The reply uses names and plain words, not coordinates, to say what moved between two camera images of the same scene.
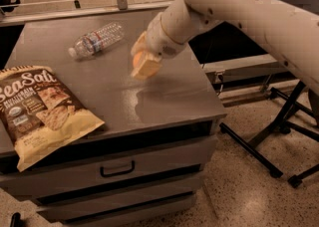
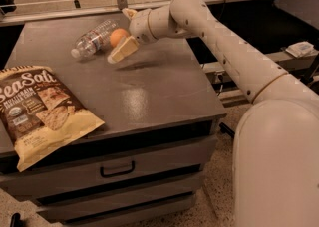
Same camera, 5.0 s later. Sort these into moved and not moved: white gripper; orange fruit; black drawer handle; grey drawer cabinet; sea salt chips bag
Moved: white gripper; orange fruit
Not moved: grey drawer cabinet; black drawer handle; sea salt chips bag
